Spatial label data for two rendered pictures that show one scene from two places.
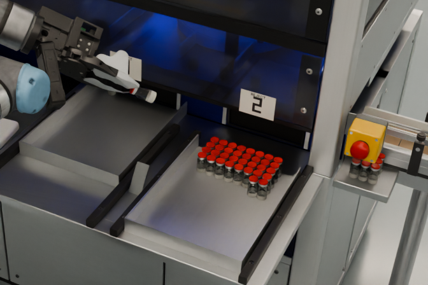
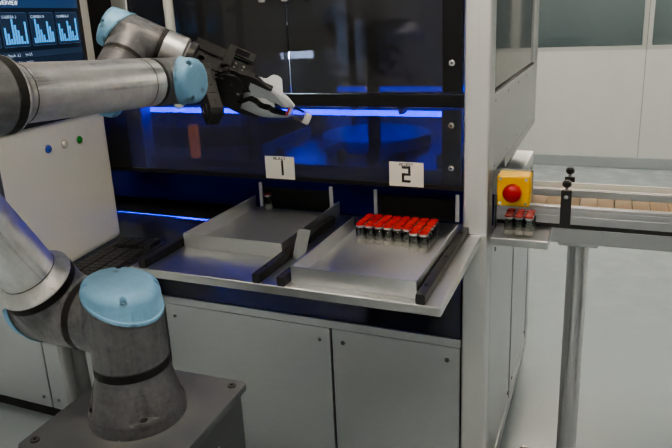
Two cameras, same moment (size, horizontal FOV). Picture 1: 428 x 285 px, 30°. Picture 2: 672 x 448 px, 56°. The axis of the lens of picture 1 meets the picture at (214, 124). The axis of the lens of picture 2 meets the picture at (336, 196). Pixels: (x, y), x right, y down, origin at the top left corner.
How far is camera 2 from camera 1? 61 cm
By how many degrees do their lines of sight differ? 19
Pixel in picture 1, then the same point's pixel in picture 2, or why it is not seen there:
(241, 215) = (407, 263)
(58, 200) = (223, 270)
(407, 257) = (575, 329)
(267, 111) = (417, 178)
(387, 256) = (545, 392)
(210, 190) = (372, 251)
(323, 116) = (470, 170)
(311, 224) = (475, 293)
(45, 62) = not seen: hidden behind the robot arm
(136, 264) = (305, 388)
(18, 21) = (175, 40)
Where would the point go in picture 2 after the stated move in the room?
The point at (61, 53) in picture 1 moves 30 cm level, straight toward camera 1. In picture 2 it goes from (217, 71) to (226, 87)
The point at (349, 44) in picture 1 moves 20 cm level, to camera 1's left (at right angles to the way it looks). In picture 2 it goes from (485, 86) to (394, 90)
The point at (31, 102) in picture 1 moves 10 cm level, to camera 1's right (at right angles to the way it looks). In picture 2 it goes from (189, 84) to (252, 81)
